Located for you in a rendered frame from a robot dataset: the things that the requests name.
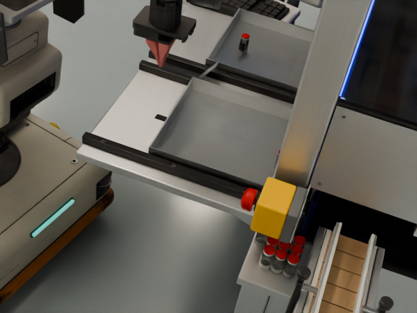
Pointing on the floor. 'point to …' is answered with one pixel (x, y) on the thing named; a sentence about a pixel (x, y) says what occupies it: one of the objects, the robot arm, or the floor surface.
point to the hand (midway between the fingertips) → (161, 61)
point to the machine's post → (314, 104)
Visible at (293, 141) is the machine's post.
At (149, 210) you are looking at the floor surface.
